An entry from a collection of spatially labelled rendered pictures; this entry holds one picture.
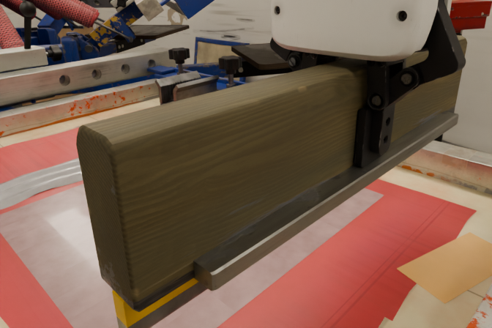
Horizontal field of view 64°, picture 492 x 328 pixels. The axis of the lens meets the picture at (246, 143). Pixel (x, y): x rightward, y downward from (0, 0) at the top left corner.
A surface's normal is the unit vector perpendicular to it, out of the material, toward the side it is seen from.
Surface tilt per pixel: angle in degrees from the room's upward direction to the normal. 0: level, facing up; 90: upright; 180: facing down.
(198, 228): 90
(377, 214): 0
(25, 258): 0
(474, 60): 90
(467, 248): 0
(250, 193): 90
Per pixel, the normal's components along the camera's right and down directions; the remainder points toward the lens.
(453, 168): -0.70, 0.29
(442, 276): -0.03, -0.92
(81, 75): 0.71, 0.26
